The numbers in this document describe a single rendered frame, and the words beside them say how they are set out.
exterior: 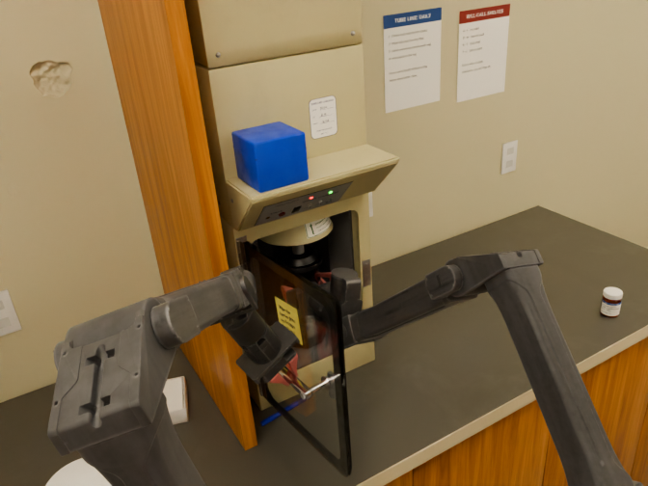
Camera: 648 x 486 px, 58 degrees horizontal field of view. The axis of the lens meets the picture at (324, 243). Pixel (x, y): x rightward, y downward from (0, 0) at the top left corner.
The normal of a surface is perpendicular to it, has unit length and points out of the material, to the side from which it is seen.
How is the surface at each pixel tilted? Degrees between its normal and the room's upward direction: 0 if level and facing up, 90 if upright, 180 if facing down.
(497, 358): 0
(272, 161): 90
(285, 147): 90
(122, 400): 22
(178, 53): 90
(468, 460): 90
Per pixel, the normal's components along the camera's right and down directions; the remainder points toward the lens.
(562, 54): 0.51, 0.37
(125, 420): 0.06, 0.36
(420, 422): -0.07, -0.89
